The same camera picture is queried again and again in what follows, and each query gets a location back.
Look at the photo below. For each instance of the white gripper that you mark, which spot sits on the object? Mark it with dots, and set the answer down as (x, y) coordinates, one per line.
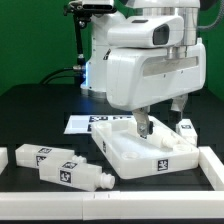
(142, 77)

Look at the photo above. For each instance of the white desk top tray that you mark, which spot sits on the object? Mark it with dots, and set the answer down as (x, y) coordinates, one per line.
(132, 156)

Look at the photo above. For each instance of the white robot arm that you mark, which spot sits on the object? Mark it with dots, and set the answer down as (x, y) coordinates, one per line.
(198, 15)

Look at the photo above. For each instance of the white right border bar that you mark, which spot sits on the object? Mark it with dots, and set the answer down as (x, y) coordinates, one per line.
(212, 167)

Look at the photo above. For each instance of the white border bar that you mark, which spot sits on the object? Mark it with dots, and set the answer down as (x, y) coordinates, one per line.
(212, 167)
(112, 205)

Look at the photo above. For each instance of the white marker sheet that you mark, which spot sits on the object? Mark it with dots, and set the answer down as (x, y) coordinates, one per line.
(81, 124)

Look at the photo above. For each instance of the white front border bar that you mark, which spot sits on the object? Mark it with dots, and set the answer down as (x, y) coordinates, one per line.
(112, 205)

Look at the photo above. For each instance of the white left border block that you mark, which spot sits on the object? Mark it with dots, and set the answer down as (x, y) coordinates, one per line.
(3, 159)

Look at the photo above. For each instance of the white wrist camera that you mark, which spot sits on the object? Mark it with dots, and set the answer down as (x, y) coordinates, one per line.
(147, 32)

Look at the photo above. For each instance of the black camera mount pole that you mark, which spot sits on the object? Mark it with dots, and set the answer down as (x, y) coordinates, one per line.
(82, 11)

